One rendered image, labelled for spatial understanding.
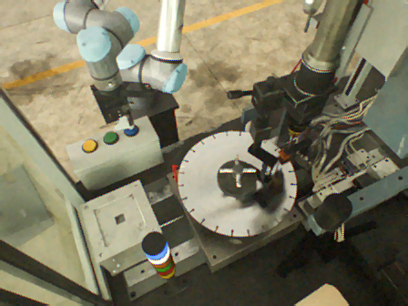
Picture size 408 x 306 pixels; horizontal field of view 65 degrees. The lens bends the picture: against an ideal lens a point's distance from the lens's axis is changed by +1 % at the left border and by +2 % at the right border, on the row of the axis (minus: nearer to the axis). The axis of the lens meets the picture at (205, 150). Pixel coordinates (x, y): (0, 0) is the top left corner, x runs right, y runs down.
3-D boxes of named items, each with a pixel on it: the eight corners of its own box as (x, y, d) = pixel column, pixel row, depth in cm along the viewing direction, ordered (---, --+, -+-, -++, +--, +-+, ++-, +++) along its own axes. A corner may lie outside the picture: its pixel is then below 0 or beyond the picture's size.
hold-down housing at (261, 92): (252, 146, 80) (263, 89, 64) (245, 132, 83) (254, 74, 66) (272, 140, 81) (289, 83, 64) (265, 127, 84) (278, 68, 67)
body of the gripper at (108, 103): (100, 108, 98) (86, 79, 87) (127, 99, 100) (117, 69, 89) (107, 127, 94) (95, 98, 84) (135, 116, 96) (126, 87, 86)
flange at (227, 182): (210, 168, 91) (210, 164, 89) (245, 156, 93) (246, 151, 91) (227, 202, 85) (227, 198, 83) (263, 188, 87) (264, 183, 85)
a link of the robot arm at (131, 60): (129, 65, 131) (121, 36, 120) (158, 73, 128) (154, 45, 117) (114, 85, 125) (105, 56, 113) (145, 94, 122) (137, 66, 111)
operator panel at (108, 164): (89, 193, 110) (73, 172, 97) (81, 168, 115) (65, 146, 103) (164, 161, 116) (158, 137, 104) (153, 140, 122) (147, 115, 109)
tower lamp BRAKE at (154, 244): (149, 264, 59) (146, 260, 57) (140, 242, 62) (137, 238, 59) (171, 253, 60) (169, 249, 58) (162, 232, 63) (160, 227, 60)
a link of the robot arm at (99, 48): (116, 26, 75) (96, 48, 71) (127, 63, 84) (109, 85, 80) (87, 19, 77) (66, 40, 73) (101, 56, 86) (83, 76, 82)
